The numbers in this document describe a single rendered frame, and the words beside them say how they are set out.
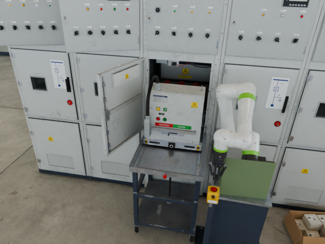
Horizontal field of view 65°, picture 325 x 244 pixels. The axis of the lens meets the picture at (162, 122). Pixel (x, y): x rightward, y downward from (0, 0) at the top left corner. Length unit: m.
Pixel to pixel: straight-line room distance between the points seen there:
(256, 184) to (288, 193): 1.13
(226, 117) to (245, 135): 0.40
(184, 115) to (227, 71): 0.56
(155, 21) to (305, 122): 1.64
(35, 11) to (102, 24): 0.65
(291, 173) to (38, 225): 2.63
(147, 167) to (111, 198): 1.07
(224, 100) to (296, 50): 0.80
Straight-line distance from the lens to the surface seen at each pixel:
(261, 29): 2.34
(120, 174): 3.17
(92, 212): 3.02
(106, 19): 2.33
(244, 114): 1.74
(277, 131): 2.69
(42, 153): 3.49
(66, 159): 3.36
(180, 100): 2.15
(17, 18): 2.73
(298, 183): 3.10
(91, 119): 2.88
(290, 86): 2.52
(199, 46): 2.33
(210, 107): 2.53
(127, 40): 2.39
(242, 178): 2.04
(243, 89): 1.87
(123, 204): 3.05
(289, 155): 2.86
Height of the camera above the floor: 2.19
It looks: 28 degrees down
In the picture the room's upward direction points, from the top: 2 degrees clockwise
